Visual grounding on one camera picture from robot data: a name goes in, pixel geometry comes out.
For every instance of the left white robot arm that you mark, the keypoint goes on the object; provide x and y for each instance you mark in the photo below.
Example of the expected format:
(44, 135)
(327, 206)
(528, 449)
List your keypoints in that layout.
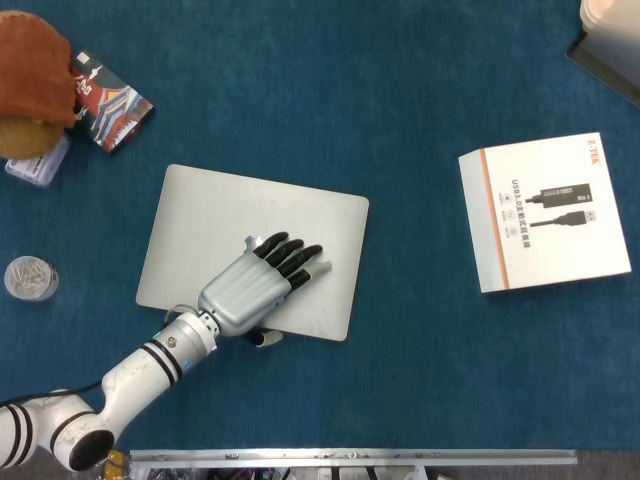
(140, 370)

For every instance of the teal felt table mat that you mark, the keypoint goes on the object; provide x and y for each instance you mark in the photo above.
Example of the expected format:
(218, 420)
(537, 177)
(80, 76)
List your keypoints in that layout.
(350, 75)

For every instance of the white stacked plastic containers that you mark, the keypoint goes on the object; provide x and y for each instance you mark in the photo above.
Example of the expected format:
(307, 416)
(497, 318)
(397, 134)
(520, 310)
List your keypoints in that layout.
(595, 10)

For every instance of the white container top right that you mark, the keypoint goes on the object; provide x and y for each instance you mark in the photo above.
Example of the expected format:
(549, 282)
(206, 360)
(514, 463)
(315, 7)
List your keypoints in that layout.
(615, 55)

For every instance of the clear plastic labelled case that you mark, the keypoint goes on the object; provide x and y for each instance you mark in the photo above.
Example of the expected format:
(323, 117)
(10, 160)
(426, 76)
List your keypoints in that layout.
(37, 172)

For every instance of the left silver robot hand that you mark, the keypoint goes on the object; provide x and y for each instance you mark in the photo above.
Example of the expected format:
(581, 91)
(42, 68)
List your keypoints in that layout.
(240, 295)

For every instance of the tan plush toy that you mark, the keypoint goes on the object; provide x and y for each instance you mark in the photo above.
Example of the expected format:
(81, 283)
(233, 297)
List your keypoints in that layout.
(20, 140)

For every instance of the colourful printed card box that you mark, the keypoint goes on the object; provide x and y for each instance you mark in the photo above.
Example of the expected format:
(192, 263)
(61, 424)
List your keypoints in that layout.
(115, 115)

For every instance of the aluminium frame rail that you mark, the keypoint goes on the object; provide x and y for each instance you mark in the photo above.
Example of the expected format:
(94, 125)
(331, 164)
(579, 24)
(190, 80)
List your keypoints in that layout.
(350, 457)

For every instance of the brown plush toy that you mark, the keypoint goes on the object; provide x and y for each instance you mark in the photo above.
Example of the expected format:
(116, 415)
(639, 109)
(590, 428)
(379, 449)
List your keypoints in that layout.
(30, 70)

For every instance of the clear round jar of clips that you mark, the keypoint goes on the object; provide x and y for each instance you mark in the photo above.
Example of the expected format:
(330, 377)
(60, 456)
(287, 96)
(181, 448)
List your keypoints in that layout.
(31, 279)

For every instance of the silver laptop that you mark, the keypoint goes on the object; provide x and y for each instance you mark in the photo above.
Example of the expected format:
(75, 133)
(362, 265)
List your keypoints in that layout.
(225, 215)

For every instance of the crinkled clear plastic bag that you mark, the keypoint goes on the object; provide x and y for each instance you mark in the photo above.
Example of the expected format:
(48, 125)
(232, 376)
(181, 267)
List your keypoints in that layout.
(126, 472)

